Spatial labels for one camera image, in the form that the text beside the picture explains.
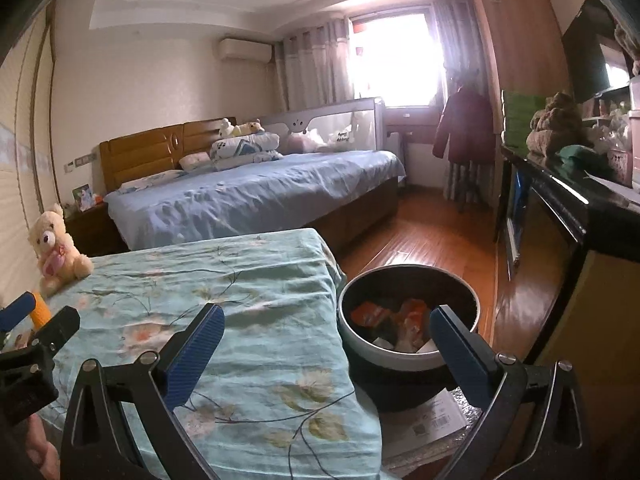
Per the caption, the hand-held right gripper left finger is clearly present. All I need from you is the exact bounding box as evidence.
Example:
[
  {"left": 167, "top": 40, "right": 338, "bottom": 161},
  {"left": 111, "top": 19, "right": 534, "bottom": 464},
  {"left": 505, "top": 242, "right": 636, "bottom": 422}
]
[{"left": 60, "top": 301, "right": 227, "bottom": 480}]

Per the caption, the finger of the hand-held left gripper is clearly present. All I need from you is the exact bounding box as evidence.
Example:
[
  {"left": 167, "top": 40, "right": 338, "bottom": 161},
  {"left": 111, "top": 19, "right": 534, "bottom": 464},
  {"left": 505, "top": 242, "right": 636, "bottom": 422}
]
[
  {"left": 0, "top": 292, "right": 36, "bottom": 331},
  {"left": 29, "top": 306, "right": 81, "bottom": 362}
]

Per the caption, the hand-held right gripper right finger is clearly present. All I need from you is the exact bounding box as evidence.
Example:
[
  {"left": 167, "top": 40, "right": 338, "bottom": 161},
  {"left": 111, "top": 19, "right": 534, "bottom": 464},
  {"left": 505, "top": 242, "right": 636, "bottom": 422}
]
[{"left": 429, "top": 304, "right": 592, "bottom": 480}]

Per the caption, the orange foam fruit net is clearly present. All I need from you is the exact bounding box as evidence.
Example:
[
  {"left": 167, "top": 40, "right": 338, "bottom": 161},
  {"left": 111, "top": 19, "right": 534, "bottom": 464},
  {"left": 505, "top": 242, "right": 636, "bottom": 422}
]
[{"left": 30, "top": 292, "right": 52, "bottom": 332}]

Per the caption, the red white carton box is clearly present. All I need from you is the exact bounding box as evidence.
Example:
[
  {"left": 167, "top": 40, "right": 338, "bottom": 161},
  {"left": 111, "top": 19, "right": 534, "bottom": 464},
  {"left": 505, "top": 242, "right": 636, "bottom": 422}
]
[{"left": 395, "top": 297, "right": 432, "bottom": 352}]

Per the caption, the black bin with white rim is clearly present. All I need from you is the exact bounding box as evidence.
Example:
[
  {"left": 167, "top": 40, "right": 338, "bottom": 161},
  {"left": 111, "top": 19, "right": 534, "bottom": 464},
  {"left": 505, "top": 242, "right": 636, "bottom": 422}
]
[{"left": 337, "top": 266, "right": 482, "bottom": 413}]

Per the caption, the red snack wrapper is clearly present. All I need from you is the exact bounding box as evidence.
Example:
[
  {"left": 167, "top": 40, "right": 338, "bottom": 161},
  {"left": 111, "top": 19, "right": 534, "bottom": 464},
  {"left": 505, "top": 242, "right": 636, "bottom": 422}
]
[{"left": 350, "top": 301, "right": 392, "bottom": 329}]

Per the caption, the person's left hand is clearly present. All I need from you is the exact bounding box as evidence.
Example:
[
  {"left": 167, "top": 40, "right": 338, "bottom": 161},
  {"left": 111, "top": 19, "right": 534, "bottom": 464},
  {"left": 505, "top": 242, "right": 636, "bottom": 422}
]
[{"left": 21, "top": 416, "right": 62, "bottom": 479}]

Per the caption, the white printed paper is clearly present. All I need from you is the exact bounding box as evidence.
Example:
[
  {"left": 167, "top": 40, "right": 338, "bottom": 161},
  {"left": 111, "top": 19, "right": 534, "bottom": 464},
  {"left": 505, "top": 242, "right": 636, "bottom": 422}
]
[{"left": 380, "top": 387, "right": 468, "bottom": 461}]

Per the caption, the cream teddy bear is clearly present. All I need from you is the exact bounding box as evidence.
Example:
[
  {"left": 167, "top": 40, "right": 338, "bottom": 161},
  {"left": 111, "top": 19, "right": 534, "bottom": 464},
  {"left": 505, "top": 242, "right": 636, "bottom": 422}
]
[{"left": 27, "top": 203, "right": 94, "bottom": 297}]

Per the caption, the green floral tablecloth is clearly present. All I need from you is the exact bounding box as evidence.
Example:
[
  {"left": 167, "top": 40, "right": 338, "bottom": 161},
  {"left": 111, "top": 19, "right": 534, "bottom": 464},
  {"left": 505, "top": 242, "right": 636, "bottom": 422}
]
[{"left": 30, "top": 227, "right": 396, "bottom": 480}]

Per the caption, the wooden nightstand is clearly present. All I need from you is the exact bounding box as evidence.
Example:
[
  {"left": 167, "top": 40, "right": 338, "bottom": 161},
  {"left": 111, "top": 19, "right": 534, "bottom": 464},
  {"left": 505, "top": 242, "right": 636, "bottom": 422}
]
[{"left": 65, "top": 200, "right": 128, "bottom": 256}]

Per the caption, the cream sliding wardrobe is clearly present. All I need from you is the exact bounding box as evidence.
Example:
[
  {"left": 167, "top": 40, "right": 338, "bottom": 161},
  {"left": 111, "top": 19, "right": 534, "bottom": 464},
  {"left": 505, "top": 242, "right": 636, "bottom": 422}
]
[{"left": 0, "top": 5, "right": 56, "bottom": 306}]

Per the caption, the black glossy cabinet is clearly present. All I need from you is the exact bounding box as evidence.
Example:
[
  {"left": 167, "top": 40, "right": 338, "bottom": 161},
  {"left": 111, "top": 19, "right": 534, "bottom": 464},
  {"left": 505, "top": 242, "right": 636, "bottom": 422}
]
[{"left": 495, "top": 145, "right": 640, "bottom": 411}]

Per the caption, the blue print pillow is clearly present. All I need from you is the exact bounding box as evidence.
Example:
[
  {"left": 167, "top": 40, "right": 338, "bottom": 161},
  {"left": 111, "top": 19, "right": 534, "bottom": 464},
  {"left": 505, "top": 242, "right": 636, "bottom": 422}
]
[{"left": 117, "top": 170, "right": 186, "bottom": 193}]

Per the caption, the bed with blue sheet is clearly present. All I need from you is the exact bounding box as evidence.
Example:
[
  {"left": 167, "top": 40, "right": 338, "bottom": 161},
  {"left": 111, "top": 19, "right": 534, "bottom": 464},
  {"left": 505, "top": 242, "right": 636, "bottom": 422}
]
[{"left": 104, "top": 149, "right": 407, "bottom": 256}]

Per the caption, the wooden headboard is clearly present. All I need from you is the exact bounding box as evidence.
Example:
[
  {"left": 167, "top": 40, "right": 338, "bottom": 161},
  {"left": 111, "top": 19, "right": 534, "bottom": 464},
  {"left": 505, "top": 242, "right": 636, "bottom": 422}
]
[{"left": 98, "top": 119, "right": 236, "bottom": 193}]

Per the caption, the white pillow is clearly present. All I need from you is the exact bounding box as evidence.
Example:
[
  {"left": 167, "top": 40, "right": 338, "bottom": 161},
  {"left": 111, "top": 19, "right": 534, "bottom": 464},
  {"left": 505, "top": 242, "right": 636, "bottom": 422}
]
[{"left": 179, "top": 152, "right": 213, "bottom": 171}]

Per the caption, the folded panda print quilt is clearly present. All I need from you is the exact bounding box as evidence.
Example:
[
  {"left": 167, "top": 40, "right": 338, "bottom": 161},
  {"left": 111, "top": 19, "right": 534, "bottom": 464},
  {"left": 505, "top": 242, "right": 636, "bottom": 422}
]
[{"left": 210, "top": 132, "right": 283, "bottom": 171}]

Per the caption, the dark red coat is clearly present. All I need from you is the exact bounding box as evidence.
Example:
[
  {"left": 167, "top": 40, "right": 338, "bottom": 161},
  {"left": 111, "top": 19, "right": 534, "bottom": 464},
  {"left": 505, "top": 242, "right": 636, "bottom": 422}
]
[{"left": 432, "top": 82, "right": 496, "bottom": 166}]

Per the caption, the green cloth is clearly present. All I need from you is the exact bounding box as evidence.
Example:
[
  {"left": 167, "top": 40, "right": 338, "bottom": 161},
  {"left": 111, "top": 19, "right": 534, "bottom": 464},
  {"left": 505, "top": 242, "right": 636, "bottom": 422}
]
[{"left": 557, "top": 144, "right": 596, "bottom": 167}]

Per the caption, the pink plush toy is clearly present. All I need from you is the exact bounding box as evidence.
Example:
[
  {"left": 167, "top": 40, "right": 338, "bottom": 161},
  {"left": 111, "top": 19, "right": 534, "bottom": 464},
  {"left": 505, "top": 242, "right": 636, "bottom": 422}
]
[{"left": 287, "top": 127, "right": 328, "bottom": 153}]

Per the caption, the green box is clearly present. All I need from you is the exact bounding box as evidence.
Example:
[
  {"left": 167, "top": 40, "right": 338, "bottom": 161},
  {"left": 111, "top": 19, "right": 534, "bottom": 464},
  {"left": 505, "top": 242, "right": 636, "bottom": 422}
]
[{"left": 501, "top": 90, "right": 548, "bottom": 153}]

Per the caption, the brown plush toy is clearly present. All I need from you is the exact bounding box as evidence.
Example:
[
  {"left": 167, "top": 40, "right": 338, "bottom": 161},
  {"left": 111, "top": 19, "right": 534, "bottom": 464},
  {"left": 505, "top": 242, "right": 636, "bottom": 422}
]
[{"left": 526, "top": 91, "right": 586, "bottom": 157}]

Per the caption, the pink basket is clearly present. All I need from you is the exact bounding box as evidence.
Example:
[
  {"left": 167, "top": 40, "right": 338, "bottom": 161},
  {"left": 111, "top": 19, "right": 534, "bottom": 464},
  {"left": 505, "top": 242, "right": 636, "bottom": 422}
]
[{"left": 605, "top": 147, "right": 636, "bottom": 186}]

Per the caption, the bright window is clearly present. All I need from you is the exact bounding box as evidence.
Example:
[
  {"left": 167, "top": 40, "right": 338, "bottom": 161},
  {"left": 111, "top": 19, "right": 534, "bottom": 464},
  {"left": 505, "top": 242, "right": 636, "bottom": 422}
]
[{"left": 350, "top": 10, "right": 448, "bottom": 108}]

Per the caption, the white air conditioner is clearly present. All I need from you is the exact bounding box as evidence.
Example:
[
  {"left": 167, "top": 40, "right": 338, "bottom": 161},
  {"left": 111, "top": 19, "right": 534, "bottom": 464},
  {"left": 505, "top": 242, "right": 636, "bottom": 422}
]
[{"left": 216, "top": 37, "right": 275, "bottom": 64}]

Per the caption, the tall wooden cabinet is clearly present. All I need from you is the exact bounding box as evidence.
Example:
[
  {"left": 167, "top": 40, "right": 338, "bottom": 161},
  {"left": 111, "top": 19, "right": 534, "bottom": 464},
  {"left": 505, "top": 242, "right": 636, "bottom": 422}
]
[{"left": 470, "top": 0, "right": 566, "bottom": 201}]

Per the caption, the grey patterned curtain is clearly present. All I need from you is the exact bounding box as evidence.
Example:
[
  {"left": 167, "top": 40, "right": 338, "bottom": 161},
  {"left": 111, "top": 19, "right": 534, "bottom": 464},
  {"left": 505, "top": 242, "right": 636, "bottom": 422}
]
[
  {"left": 431, "top": 0, "right": 488, "bottom": 111},
  {"left": 272, "top": 17, "right": 357, "bottom": 111}
]

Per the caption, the black television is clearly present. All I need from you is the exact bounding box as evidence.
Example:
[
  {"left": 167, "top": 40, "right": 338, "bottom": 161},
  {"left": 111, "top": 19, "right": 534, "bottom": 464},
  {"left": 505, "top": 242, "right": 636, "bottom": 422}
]
[{"left": 561, "top": 0, "right": 618, "bottom": 103}]

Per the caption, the photo frame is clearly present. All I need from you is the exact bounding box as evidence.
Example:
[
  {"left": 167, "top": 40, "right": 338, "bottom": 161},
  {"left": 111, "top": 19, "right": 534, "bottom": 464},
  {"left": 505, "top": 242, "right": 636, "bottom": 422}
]
[{"left": 71, "top": 183, "right": 96, "bottom": 212}]

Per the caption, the grey bed guard rail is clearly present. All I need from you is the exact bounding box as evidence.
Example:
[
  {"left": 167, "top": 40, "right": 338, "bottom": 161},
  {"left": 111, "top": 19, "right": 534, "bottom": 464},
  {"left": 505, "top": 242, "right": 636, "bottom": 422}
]
[{"left": 260, "top": 96, "right": 388, "bottom": 153}]

